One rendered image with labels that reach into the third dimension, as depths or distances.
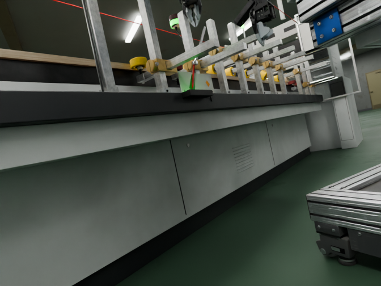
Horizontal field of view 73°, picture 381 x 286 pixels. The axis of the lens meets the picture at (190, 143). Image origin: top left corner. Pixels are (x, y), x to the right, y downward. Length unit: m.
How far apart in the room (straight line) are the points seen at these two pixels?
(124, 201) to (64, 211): 0.24
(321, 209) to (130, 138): 0.68
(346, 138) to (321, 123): 0.37
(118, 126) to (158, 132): 0.18
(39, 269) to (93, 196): 0.28
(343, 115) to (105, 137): 3.11
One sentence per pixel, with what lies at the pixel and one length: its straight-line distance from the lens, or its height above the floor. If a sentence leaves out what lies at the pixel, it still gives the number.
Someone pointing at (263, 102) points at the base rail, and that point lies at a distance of 1.84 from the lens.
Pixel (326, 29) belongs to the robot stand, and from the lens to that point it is 1.05.
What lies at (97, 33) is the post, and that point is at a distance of 0.97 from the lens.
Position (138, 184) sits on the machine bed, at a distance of 1.18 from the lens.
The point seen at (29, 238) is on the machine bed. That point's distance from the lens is 0.99.
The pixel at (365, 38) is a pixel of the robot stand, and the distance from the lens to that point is 1.09.
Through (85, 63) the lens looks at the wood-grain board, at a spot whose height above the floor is 0.88.
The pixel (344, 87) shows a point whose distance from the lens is 3.59.
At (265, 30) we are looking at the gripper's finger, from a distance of 1.18.
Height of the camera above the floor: 0.50
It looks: 1 degrees down
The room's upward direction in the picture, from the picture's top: 12 degrees counter-clockwise
